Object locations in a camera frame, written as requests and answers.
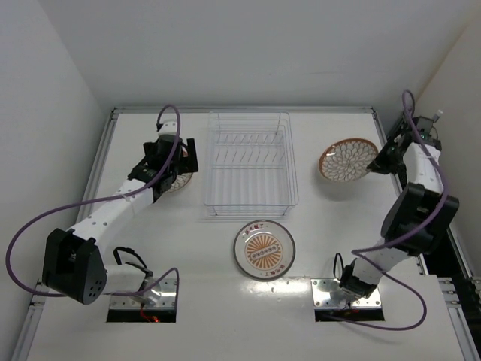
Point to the white wire dish rack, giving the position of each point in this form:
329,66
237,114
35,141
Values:
250,165

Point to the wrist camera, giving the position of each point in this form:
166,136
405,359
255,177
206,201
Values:
424,126
168,128

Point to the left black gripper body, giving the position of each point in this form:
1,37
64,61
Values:
189,157

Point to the black cable white plug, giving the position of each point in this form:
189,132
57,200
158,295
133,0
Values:
437,116

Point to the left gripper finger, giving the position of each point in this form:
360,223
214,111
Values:
190,159
163,182

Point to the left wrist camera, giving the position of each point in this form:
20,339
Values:
168,128

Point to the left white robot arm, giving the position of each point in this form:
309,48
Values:
73,258

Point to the glass plate orange sunburst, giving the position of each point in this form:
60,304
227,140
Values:
264,250

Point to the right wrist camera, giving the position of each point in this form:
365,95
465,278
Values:
424,126

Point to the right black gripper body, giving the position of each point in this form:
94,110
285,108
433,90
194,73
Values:
389,157

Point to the flower pattern plate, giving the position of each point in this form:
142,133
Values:
184,176
347,160

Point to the metal base plate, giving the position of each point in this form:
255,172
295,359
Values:
328,296
160,298

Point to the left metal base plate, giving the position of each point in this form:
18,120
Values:
160,298

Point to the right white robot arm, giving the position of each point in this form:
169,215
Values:
419,217

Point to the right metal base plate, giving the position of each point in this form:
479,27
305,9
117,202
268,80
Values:
328,296

